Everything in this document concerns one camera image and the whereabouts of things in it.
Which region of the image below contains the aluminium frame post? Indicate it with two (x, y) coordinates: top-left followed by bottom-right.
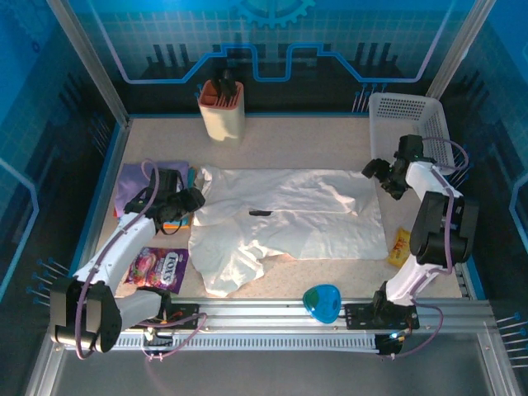
(45, 0), (132, 125)
(424, 0), (498, 100)

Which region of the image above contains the white slotted cable duct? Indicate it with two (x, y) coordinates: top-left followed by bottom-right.
(113, 332), (380, 352)

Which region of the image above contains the folded purple t-shirt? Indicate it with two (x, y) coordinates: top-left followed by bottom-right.
(113, 163), (191, 218)

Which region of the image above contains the purple Fox's candy bag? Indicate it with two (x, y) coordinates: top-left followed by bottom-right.
(123, 246), (190, 295)

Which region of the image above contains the white perforated plastic basket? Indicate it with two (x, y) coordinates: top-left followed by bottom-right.
(368, 92), (457, 177)

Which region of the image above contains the cream knife block orange top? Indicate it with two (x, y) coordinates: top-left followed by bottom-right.
(196, 78), (247, 145)

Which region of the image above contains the blue triangular plastic lid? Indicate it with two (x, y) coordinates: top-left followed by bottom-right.
(302, 283), (342, 325)

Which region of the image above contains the white t-shirt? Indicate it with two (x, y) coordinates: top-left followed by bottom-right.
(187, 164), (389, 298)

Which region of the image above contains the black handled knife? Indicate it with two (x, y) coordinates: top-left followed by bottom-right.
(217, 68), (238, 105)

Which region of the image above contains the aluminium mounting rail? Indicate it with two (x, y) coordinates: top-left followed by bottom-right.
(115, 299), (493, 332)

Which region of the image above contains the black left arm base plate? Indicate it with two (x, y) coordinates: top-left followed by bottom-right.
(142, 303), (200, 331)

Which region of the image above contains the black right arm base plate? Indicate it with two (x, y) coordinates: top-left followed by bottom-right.
(345, 303), (420, 331)

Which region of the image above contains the yellow snack packet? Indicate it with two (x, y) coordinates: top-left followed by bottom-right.
(386, 228), (413, 268)

